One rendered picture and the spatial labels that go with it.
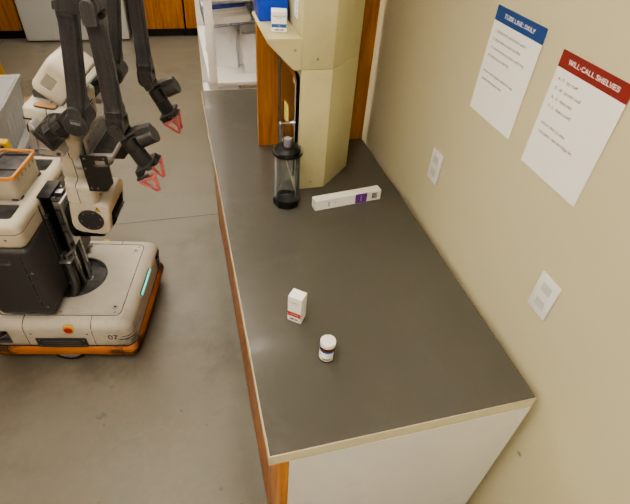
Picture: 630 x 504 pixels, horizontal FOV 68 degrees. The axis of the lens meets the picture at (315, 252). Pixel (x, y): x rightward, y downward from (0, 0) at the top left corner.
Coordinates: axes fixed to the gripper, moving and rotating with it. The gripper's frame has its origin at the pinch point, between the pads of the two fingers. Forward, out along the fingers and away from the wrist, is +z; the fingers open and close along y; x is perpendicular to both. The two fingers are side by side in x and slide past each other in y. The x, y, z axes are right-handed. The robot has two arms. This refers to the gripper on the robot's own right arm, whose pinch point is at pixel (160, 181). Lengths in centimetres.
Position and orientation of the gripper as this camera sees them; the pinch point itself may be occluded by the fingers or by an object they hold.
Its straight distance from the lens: 186.7
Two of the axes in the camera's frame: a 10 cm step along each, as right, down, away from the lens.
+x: -9.2, 3.1, 2.2
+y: -0.4, -6.6, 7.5
